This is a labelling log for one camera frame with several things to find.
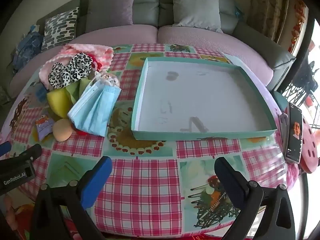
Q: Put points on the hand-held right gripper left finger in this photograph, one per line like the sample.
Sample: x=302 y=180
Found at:
x=100 y=172

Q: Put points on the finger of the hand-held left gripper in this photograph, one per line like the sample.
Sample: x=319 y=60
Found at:
x=5 y=148

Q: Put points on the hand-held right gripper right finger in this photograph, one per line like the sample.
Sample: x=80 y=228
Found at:
x=227 y=180

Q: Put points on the beige makeup sponge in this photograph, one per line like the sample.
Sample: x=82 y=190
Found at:
x=62 y=130

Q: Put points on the blue face mask stack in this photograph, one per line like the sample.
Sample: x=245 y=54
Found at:
x=93 y=110

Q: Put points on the yellow green sponge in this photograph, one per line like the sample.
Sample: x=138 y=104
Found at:
x=58 y=102

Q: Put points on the green cloth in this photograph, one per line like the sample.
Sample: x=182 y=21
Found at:
x=75 y=91

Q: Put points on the teal shallow cardboard box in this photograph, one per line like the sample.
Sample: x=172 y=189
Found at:
x=200 y=92

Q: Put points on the leopard print scrunchie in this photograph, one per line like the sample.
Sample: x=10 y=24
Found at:
x=61 y=76
x=81 y=63

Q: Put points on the beige lace scrunchie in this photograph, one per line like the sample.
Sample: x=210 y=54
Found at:
x=110 y=80

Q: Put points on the red scrunchie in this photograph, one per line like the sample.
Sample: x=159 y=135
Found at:
x=96 y=65

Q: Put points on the pink knitted cloth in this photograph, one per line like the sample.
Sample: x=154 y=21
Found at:
x=75 y=48

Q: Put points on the pink checked printed tablecloth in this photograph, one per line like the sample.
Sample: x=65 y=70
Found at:
x=140 y=180

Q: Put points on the black smartphone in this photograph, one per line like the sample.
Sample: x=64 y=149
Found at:
x=295 y=135

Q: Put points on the red round stool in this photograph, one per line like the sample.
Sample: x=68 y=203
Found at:
x=311 y=155

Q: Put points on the blue denim cloth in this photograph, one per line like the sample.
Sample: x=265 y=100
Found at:
x=27 y=47

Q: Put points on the black iron railing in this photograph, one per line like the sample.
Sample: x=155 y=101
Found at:
x=295 y=92

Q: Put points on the black white patterned cushion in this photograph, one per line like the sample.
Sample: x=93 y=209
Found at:
x=60 y=27

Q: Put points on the purple cushion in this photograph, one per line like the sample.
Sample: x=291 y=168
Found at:
x=110 y=10

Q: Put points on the red hanging decoration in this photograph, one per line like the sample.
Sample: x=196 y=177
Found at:
x=296 y=30

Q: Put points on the small teal item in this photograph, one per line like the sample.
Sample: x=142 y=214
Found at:
x=238 y=12

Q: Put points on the light grey cushion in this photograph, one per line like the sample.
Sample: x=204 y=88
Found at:
x=195 y=12

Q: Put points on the beige patterned curtain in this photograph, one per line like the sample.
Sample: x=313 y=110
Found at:
x=265 y=10

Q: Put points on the grey sofa pink seat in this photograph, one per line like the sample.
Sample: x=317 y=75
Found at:
x=150 y=5

